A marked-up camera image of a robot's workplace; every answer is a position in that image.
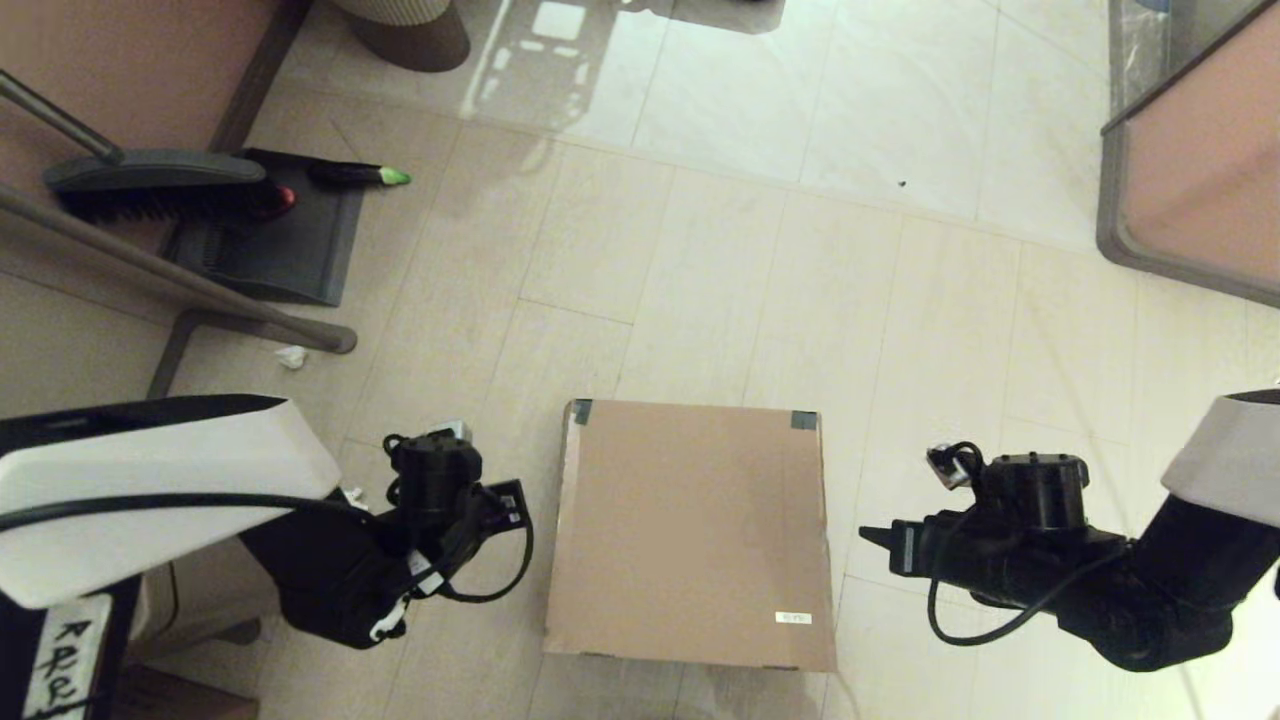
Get brown cardboard shoe box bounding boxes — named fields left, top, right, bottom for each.
left=543, top=398, right=839, bottom=673

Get brown plastic trash bin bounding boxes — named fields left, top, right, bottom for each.
left=125, top=560, right=281, bottom=661

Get dark grey dustpan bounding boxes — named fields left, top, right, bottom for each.
left=165, top=146, right=366, bottom=306

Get black stick green tip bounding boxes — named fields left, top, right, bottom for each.
left=306, top=160, right=412, bottom=187

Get grey metal furniture leg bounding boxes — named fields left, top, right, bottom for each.
left=0, top=180, right=358, bottom=401

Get grey broom black bristles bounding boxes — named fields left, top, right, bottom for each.
left=0, top=67, right=298, bottom=221

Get pink panel grey frame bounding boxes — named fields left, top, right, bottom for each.
left=1095, top=0, right=1280, bottom=306

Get pink panel dark frame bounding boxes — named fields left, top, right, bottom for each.
left=0, top=0, right=321, bottom=251

